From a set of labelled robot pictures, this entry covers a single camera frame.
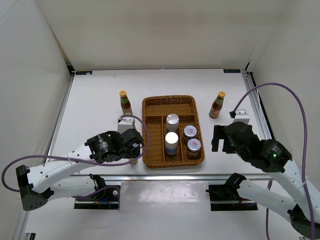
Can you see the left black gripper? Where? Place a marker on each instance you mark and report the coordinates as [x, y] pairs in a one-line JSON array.
[[135, 153]]

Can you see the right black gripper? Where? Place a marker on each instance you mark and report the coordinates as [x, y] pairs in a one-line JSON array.
[[219, 134]]

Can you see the small yellow cork bottle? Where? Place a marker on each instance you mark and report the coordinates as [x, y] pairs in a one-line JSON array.
[[133, 161]]

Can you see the brown jar white lid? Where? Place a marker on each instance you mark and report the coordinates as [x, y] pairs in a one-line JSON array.
[[189, 132], [193, 148]]

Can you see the silver lid blue can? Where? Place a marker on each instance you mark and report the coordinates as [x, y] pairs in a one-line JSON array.
[[171, 143]]

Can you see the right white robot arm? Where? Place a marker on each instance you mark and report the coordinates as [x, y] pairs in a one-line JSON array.
[[301, 209]]

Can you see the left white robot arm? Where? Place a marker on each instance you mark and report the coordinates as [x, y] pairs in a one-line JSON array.
[[53, 180]]

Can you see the red label sauce bottle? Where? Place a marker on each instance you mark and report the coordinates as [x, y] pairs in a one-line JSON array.
[[217, 105]]

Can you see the green label sauce bottle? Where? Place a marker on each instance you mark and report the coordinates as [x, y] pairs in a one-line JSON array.
[[125, 103]]

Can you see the woven wicker divided basket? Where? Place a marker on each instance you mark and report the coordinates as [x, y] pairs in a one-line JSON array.
[[155, 110]]

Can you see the right blue table label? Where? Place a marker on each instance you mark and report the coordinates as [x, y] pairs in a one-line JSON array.
[[231, 71]]

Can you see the blue table label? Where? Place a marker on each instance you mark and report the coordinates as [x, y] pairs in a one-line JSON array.
[[231, 71], [83, 73]]

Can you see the left blue table label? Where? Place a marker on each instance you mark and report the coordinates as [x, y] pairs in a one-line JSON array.
[[83, 73]]

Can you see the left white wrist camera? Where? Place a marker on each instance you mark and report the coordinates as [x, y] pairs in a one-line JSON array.
[[125, 123]]

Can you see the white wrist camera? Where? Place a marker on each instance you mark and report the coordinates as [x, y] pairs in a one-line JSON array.
[[125, 123], [241, 115]]

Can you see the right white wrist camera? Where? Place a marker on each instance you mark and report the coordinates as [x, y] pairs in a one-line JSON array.
[[241, 115]]

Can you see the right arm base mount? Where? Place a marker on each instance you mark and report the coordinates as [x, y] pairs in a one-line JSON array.
[[225, 197]]

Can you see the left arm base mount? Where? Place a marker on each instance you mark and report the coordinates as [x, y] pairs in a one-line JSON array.
[[106, 196]]

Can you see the front aluminium rail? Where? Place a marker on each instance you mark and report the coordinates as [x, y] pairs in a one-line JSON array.
[[173, 177]]

